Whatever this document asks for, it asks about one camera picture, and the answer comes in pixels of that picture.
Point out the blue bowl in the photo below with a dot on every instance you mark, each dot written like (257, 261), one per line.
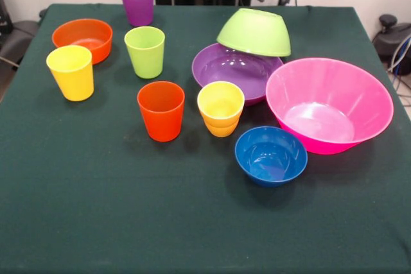
(289, 171)

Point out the purple cup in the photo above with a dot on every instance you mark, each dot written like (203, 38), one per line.
(138, 7)

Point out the green cup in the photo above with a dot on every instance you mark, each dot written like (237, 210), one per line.
(146, 59)

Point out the orange bowl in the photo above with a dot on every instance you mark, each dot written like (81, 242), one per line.
(80, 30)

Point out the orange cup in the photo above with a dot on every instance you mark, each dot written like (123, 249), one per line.
(162, 120)

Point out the tall yellow cup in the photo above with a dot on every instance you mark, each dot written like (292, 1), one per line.
(74, 84)

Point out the dark green tablecloth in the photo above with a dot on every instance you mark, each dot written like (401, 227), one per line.
(96, 206)

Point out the green bowl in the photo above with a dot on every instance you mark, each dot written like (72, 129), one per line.
(253, 33)

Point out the yellow ribbed cup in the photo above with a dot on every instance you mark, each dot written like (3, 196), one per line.
(220, 126)

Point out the purple bowl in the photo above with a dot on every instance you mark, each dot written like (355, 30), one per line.
(224, 72)

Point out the pink bowl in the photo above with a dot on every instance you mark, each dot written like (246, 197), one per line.
(327, 84)

